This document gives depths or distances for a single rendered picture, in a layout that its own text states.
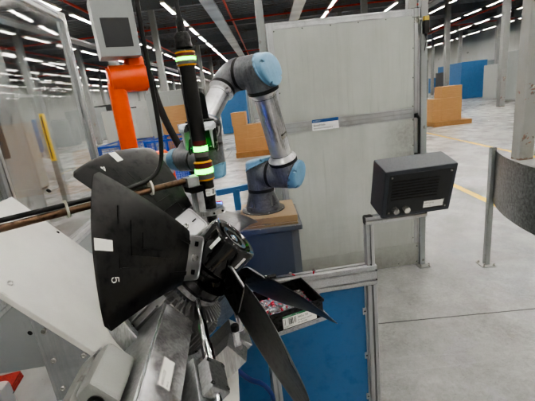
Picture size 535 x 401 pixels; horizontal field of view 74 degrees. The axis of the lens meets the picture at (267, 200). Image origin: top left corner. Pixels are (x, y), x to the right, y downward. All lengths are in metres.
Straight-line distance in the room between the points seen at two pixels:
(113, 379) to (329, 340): 1.08
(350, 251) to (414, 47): 1.61
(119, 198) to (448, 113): 12.86
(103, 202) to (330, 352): 1.23
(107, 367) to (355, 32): 2.57
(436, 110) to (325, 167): 10.46
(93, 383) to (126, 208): 0.25
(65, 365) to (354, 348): 1.09
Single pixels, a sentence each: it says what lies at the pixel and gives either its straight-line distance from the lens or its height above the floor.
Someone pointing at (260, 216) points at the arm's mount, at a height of 1.04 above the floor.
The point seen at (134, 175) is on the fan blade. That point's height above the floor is 1.38.
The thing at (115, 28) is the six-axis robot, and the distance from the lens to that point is 4.70.
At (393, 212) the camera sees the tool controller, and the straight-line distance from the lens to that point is 1.34.
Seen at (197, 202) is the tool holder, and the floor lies 1.30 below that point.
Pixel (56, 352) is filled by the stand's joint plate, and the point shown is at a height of 1.07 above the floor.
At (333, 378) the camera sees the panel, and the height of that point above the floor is 0.36.
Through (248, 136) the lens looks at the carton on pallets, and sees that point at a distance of 10.03.
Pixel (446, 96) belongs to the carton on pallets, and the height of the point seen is 0.91.
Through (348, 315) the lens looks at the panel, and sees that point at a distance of 1.52.
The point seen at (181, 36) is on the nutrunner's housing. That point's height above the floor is 1.66.
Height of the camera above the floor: 1.51
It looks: 16 degrees down
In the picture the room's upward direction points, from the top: 7 degrees counter-clockwise
